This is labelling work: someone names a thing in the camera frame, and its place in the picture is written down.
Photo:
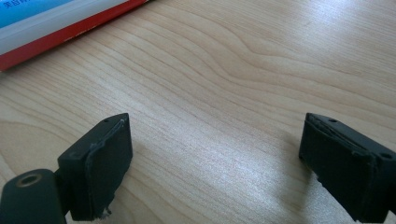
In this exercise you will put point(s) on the toothpaste tube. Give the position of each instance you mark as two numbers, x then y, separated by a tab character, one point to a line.
46	37

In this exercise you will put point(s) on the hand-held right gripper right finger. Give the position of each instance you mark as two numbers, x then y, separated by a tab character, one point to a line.
348	168

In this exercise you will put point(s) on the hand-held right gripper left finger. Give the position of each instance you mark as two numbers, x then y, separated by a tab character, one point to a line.
99	168

